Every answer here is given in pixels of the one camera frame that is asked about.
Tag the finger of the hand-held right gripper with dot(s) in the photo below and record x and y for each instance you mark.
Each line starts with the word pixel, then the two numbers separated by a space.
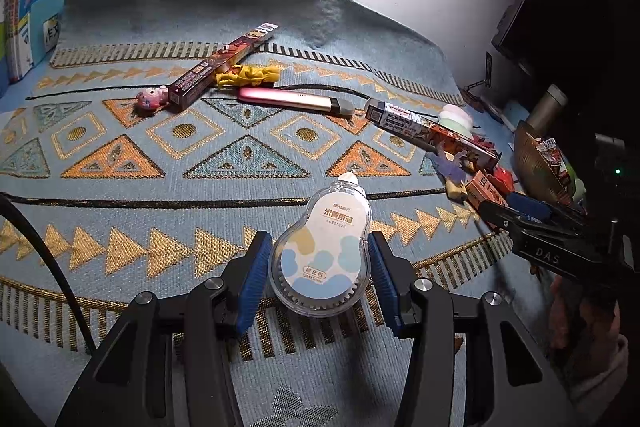
pixel 500 216
pixel 530 206

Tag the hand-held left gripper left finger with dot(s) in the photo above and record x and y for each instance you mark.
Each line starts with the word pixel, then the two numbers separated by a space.
pixel 252 282

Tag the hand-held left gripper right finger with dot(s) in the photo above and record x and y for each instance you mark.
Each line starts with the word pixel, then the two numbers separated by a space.
pixel 387 287

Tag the small orange box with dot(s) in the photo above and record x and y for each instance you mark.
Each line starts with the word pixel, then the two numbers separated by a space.
pixel 485 189

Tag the brown woven basket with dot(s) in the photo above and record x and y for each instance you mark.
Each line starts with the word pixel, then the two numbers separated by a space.
pixel 530 162

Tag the clear correction tape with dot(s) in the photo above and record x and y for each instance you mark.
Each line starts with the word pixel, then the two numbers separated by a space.
pixel 320 257

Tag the person's right forearm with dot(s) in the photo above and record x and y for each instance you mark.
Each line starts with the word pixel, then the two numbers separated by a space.
pixel 600 387

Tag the person's right hand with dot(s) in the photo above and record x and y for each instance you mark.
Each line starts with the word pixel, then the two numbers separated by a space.
pixel 575 322

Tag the small red toy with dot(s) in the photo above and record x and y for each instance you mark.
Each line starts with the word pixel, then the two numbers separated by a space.
pixel 504 179

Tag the small beige toy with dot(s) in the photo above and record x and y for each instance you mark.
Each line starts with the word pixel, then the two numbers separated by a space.
pixel 456 190

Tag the purple translucent toy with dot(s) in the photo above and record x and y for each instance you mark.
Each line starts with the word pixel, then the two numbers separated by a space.
pixel 450 164

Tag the metal bottle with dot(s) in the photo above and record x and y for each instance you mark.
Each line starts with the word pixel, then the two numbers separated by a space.
pixel 547 107

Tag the blue patterned rug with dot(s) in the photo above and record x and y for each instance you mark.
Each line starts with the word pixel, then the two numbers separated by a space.
pixel 150 187

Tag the black phone stand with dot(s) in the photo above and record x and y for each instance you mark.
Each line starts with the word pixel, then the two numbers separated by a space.
pixel 487 67

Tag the black monitor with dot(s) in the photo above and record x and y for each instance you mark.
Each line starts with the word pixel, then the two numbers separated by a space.
pixel 515 27

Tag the pink utility knife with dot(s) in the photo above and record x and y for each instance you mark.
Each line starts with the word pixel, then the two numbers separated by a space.
pixel 285 97

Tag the yellow toy figure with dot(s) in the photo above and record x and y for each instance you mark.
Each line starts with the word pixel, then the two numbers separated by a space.
pixel 250 77

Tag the pink pig toy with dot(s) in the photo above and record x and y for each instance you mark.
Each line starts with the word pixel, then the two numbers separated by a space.
pixel 150 98

